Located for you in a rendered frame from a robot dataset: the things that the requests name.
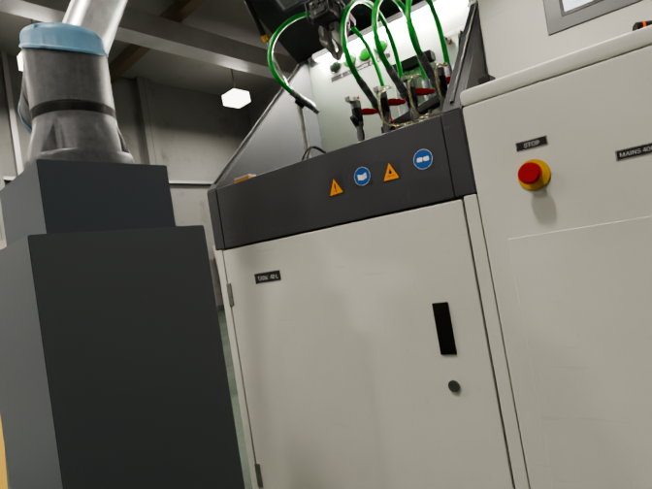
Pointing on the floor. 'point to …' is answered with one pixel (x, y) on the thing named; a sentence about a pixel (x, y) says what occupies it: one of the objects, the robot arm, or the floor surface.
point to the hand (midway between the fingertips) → (339, 56)
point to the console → (571, 244)
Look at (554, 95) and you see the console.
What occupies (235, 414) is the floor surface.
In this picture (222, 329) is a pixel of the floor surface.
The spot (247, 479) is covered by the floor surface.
